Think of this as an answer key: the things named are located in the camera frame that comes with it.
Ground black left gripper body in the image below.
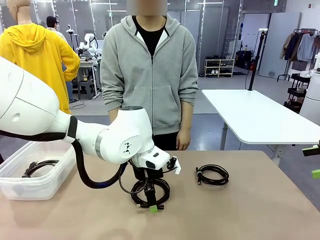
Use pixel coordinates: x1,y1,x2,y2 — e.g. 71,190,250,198
131,163,165,188

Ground dark braided cable grey tie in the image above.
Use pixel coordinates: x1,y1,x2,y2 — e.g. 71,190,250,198
130,177,171,210

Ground thin black USB cable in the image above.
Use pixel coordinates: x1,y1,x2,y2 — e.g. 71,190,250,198
194,164,230,186

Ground black multi-loop power cable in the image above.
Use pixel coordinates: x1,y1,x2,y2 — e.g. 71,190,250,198
27,159,60,176

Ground person left forearm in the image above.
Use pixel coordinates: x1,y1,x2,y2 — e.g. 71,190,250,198
177,84,200,126

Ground person right forearm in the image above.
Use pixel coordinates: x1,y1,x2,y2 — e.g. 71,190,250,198
100,84,124,112

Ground person left hand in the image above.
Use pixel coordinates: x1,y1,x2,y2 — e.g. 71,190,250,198
175,122,193,151

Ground person right hand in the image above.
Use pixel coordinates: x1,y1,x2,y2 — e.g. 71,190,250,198
108,107,123,126

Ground person black trousers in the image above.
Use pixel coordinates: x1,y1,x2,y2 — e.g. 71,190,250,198
152,129,182,151

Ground black trolley cart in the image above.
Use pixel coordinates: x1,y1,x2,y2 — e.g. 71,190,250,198
283,73,312,113

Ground white table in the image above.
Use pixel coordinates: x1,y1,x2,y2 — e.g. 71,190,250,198
201,89,320,166

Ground person grey zip hoodie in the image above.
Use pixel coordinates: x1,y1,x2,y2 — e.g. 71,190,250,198
99,13,200,137

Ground black pole stand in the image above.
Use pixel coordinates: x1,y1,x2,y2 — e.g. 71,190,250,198
248,28,268,91

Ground clothes rack with garments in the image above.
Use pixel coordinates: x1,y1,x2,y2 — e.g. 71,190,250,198
276,28,320,82

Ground grey step stool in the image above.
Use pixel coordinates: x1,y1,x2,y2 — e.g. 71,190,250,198
77,80,96,100

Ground black bags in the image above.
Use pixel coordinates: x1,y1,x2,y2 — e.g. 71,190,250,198
235,49,255,70

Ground clear plastic storage container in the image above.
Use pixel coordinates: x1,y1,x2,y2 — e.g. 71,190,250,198
0,141,77,201

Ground wooden shoe rack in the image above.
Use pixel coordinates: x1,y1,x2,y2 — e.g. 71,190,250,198
204,57,236,78

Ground background workbench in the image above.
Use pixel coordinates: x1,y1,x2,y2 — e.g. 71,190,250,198
78,58,102,100

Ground person black t-shirt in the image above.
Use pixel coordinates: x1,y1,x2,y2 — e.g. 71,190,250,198
131,15,168,57

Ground yellow hoodie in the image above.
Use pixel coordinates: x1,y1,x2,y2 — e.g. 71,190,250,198
0,22,81,115

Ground background person with cap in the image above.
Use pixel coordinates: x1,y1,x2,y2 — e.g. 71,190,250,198
46,15,80,104

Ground beige mannequin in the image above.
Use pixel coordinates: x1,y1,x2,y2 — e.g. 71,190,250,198
6,0,32,26

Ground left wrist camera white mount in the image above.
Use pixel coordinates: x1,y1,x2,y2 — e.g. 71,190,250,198
163,156,183,175

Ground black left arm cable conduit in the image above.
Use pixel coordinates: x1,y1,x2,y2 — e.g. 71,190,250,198
0,116,128,190

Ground black floor cable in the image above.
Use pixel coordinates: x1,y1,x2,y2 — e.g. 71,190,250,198
68,99,87,111

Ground background camera stand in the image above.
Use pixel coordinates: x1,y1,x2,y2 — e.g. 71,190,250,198
65,24,81,56

